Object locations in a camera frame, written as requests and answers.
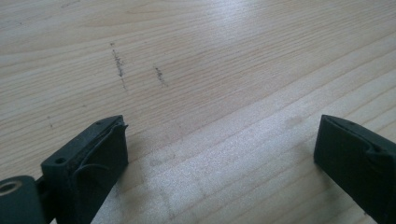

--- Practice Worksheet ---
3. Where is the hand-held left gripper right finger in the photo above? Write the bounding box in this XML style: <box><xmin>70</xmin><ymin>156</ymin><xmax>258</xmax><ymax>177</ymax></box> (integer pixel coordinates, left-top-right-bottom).
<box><xmin>313</xmin><ymin>114</ymin><xmax>396</xmax><ymax>224</ymax></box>

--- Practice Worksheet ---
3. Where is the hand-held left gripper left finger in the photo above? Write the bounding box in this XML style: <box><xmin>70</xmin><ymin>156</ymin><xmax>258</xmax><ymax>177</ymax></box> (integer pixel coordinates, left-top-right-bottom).
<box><xmin>40</xmin><ymin>115</ymin><xmax>129</xmax><ymax>224</ymax></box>

